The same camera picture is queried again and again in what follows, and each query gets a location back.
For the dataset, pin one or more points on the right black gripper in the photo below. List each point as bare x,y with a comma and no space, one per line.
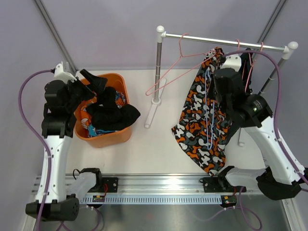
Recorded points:
213,82

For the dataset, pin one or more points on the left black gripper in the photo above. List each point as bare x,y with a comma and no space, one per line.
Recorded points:
97,83

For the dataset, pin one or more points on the blue wire hanger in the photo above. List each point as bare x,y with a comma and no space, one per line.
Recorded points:
211,115

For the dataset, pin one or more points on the blue orange patterned shorts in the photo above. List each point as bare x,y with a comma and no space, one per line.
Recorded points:
92,131

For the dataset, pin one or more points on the black shorts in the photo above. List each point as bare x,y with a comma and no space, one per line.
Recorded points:
111,112

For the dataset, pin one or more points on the orange grey camouflage shorts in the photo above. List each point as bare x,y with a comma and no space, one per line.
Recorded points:
190,131

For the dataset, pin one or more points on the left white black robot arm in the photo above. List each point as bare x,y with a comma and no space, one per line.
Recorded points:
51,202

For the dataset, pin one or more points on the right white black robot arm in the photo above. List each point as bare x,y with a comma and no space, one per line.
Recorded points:
281,177

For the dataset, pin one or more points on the dark navy shorts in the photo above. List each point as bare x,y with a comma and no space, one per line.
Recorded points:
245,69

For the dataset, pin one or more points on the pink hanger under navy shorts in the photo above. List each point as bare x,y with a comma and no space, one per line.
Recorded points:
252,62

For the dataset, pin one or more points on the orange plastic laundry basket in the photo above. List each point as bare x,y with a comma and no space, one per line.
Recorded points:
114,80

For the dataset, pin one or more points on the silver clothes rack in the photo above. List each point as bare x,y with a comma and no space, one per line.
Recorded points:
160,82

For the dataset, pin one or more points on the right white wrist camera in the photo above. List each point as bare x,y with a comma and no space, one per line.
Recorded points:
232,61

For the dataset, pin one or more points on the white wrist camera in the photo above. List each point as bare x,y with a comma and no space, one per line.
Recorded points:
63,73
232,61

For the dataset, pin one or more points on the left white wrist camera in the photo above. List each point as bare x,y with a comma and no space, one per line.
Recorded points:
63,73

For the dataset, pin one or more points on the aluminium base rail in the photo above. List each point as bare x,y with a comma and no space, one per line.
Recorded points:
169,184

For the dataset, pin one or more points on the white slotted cable duct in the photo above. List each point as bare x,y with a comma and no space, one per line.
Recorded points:
116,199

